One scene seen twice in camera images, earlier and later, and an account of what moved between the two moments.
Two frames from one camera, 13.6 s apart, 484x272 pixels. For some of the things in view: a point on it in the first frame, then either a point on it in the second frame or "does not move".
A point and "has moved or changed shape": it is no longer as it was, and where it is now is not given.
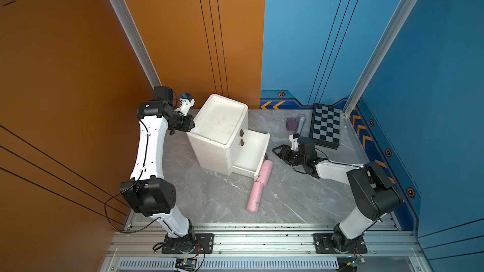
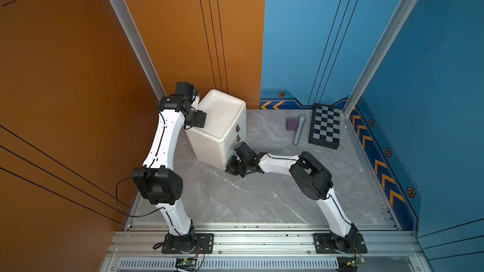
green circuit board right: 356,262 does not move
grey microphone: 301,121 does not move
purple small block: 291,124 does not move
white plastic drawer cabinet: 222,141 has moved or changed shape
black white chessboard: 325,125 does not move
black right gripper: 283,153 to 230,167
